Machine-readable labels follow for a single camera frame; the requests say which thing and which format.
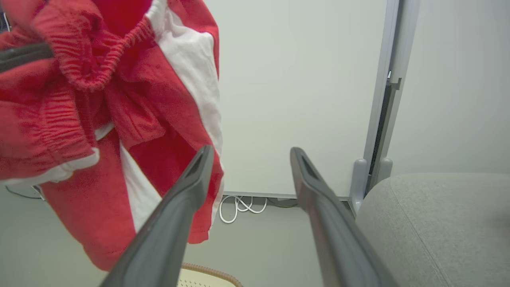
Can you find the cream perforated laundry basket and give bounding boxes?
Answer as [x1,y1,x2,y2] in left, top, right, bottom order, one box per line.
[177,262,244,287]

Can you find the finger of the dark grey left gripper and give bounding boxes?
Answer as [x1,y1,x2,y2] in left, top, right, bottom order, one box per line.
[0,42,55,73]

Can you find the grey upholstered seat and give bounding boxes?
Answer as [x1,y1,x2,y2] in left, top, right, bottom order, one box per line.
[355,172,510,287]

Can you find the grey partition post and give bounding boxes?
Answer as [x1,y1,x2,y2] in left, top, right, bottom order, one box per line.
[349,0,421,216]

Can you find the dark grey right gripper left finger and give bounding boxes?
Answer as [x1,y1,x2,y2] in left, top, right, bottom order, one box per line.
[100,145,215,287]

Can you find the grey floor cable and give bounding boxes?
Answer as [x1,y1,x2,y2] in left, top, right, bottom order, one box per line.
[266,198,299,208]

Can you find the red cloth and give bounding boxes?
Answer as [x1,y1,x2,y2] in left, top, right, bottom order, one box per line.
[0,0,224,271]

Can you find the grey partition base rail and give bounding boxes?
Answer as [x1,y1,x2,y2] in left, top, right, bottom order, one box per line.
[223,191,352,200]

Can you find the white coiled cable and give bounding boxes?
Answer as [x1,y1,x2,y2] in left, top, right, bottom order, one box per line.
[219,195,268,224]

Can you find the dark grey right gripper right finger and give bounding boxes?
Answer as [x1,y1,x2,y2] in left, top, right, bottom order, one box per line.
[290,147,399,287]

